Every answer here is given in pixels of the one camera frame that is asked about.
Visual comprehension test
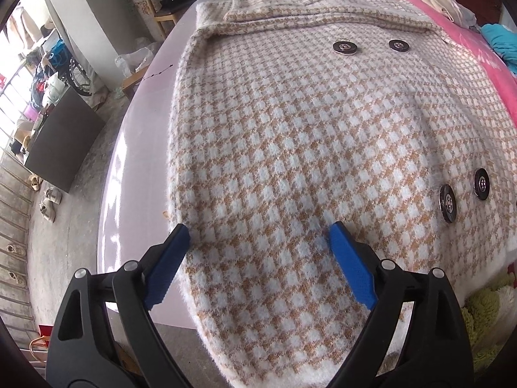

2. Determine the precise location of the beige white houndstooth coat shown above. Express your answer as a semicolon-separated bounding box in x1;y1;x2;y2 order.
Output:
168;0;516;387

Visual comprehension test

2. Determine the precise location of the green fuzzy sleeve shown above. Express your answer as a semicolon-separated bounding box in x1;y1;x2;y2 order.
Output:
462;264;516;373

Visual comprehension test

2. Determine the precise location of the lilac printed bed sheet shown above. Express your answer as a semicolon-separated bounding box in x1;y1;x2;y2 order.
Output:
96;0;259;330

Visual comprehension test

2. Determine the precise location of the black coat button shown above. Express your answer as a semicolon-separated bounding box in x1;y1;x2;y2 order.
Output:
439;184;458;223
473;168;491;200
388;39;410;53
332;40;358;55

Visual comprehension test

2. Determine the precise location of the dark grey cabinet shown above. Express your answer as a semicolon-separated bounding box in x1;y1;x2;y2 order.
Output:
25;89;105;193

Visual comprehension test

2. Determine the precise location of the small wooden stool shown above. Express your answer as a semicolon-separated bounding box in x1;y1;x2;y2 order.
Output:
121;67;148;100

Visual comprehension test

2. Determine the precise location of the clear plastic bag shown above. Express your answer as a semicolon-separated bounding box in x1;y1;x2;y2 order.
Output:
115;42;159;78

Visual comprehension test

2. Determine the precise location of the blue bicycle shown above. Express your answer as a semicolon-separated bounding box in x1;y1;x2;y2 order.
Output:
39;38;92;96

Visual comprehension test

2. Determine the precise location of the pink floral blanket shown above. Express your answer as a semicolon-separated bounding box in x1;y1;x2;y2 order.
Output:
406;0;517;124

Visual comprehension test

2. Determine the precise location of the teal pillow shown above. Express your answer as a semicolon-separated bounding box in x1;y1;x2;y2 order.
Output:
480;24;517;75

